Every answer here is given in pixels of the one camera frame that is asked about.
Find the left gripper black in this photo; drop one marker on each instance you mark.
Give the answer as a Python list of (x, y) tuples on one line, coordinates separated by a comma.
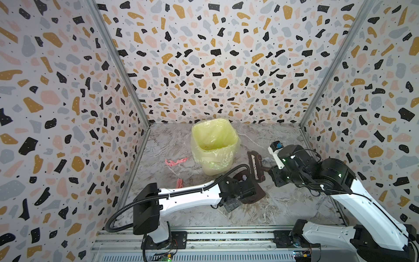
[(235, 206)]

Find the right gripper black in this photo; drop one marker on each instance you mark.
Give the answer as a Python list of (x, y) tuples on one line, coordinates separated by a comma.
[(271, 173)]

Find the brown dustpan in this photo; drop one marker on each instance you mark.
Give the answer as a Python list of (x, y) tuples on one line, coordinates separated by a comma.
[(249, 190)]

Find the brown cartoon face brush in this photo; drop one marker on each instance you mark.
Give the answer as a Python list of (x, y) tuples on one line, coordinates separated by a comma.
[(256, 165)]

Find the bin with yellow bag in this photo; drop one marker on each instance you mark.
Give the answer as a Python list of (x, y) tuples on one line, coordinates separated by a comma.
[(214, 144)]

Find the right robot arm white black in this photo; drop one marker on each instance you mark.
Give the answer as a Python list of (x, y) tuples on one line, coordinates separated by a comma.
[(378, 237)]

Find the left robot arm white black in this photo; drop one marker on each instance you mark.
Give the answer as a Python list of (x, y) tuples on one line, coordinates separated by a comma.
[(150, 218)]

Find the pale blue paper scrap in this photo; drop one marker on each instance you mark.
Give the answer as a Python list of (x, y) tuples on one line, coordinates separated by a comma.
[(268, 160)]

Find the pink paper scrap middle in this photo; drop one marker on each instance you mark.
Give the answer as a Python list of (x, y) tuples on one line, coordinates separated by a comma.
[(179, 183)]

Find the pink paper scrap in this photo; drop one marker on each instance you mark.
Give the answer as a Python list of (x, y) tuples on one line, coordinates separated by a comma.
[(183, 160), (179, 183), (171, 163)]

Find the pink paper scrap upper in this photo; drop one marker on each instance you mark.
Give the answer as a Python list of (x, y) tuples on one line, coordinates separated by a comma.
[(183, 160)]

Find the pink paper scrap far left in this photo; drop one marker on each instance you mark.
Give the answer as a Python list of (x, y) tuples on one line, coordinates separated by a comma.
[(171, 163)]

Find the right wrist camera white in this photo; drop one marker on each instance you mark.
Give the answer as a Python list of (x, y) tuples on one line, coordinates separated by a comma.
[(274, 149)]

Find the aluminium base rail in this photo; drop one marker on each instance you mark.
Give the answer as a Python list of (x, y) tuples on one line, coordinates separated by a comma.
[(216, 244)]

